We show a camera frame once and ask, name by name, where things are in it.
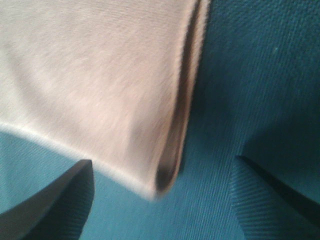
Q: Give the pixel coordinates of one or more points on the brown towel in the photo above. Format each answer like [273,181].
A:
[108,80]

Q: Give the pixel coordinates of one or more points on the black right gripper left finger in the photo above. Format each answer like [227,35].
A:
[57,212]

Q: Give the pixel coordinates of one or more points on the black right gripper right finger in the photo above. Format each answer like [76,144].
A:
[268,209]

